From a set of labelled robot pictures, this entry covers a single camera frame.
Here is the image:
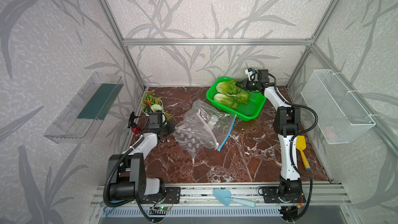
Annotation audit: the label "dotted clear bag with lettuce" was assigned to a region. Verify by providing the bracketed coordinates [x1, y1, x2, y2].
[173, 112, 220, 158]

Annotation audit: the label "white pot artificial flowers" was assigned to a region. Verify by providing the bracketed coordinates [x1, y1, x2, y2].
[141, 91, 172, 120]

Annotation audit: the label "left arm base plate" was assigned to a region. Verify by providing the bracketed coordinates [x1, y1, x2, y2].
[139, 187, 181, 204]

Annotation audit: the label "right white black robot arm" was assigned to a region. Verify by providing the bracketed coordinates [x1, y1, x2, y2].
[236, 68, 318, 204]

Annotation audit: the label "clear acrylic wall shelf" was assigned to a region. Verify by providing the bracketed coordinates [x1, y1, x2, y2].
[44, 72, 124, 144]

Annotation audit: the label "white wire mesh basket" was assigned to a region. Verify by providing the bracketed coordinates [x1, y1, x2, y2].
[301, 69, 376, 145]

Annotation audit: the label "red spray bottle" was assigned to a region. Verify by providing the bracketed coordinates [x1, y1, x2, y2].
[127, 112, 142, 135]

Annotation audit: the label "green plastic basket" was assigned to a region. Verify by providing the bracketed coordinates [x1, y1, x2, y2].
[206, 77, 266, 121]

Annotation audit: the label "green circuit board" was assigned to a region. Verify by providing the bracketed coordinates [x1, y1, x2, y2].
[151, 205, 173, 215]

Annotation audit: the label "blue-zip clear bag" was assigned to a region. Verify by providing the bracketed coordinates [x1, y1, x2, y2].
[181, 100, 236, 151]

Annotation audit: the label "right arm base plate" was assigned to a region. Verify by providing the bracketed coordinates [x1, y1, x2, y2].
[258, 186, 307, 205]

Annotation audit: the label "yellow spatula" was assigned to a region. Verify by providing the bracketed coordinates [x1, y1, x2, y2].
[296, 135, 311, 171]

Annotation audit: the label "chinese cabbage front one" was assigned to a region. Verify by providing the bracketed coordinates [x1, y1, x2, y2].
[216, 80, 250, 105]

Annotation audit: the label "chinese cabbage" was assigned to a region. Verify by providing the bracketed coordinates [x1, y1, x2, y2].
[214, 93, 239, 110]

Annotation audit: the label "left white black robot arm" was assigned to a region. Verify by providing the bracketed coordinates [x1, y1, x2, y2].
[103, 103, 175, 207]

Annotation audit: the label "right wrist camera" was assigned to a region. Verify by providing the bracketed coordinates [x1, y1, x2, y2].
[245, 67, 258, 81]

